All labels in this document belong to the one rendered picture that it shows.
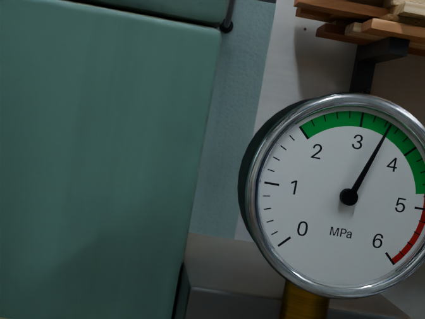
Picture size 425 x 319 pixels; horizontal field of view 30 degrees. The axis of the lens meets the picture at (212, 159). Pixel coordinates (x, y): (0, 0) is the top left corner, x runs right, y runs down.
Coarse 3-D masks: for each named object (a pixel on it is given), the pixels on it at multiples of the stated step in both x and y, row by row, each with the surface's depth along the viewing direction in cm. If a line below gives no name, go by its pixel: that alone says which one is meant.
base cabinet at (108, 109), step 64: (0, 0) 29; (64, 0) 29; (0, 64) 29; (64, 64) 29; (128, 64) 29; (192, 64) 30; (0, 128) 29; (64, 128) 29; (128, 128) 30; (192, 128) 30; (0, 192) 29; (64, 192) 29; (128, 192) 30; (192, 192) 30; (0, 256) 29; (64, 256) 30; (128, 256) 30
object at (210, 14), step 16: (80, 0) 29; (96, 0) 29; (112, 0) 29; (128, 0) 29; (144, 0) 29; (160, 0) 29; (176, 0) 29; (192, 0) 29; (208, 0) 29; (224, 0) 30; (160, 16) 30; (176, 16) 30; (192, 16) 30; (208, 16) 30; (224, 16) 30
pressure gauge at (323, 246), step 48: (336, 96) 24; (288, 144) 24; (336, 144) 24; (384, 144) 24; (240, 192) 25; (288, 192) 24; (336, 192) 24; (384, 192) 24; (288, 240) 24; (336, 240) 24; (384, 240) 24; (288, 288) 27; (336, 288) 24; (384, 288) 24
